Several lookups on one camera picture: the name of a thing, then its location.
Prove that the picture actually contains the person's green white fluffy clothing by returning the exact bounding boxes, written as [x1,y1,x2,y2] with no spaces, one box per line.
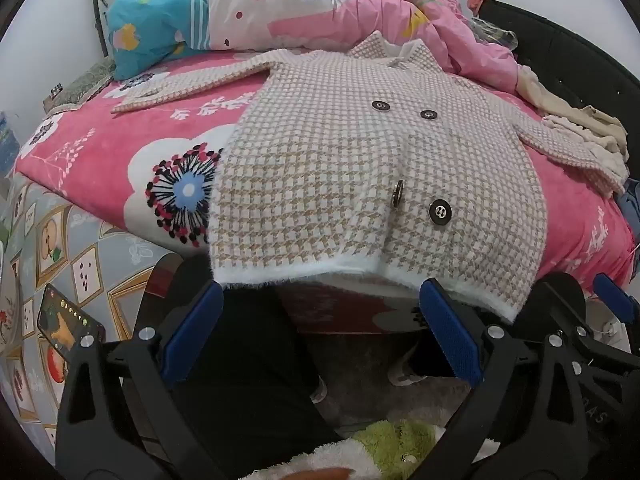
[240,420,501,480]

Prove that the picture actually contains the beige white houndstooth coat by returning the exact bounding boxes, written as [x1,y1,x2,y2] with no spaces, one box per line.
[111,30,626,323]

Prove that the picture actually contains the green floral cloth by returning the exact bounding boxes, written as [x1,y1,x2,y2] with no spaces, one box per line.
[44,57,117,113]

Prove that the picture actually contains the smartphone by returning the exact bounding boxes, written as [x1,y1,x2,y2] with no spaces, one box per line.
[36,284,107,362]

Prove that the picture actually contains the beige crumpled clothes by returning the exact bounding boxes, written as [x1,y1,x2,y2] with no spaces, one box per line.
[517,66,630,163]

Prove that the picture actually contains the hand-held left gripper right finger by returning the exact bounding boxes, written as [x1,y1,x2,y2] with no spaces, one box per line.
[419,277,621,480]

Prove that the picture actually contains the blue grey printed sheet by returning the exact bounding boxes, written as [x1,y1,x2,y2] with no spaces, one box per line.
[0,170,166,456]

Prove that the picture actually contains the blue jeans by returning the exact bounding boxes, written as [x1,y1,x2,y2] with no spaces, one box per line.
[615,187,640,241]

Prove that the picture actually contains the black pole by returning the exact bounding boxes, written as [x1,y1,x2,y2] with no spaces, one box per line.
[90,0,111,58]

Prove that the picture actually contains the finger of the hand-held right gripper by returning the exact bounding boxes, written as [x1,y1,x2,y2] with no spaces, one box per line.
[592,271,640,325]
[534,271,588,333]

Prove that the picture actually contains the blue packet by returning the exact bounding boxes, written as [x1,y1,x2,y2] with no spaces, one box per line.
[0,112,21,176]

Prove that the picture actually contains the person's black pants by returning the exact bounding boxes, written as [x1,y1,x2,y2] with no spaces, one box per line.
[165,280,346,466]

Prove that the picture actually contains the plaid cloth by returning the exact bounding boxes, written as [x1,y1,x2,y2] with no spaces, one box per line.
[472,16,518,51]

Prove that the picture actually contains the pink floral blanket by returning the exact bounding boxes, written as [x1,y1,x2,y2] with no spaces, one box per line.
[15,52,636,293]

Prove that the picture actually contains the pink and blue printed quilt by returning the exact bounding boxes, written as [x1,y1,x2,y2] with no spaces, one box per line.
[106,0,526,93]

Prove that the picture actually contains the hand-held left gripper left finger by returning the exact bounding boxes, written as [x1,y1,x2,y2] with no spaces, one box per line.
[54,280,226,480]

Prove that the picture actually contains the black headboard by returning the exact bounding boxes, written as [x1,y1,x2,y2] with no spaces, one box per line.
[477,0,640,126]

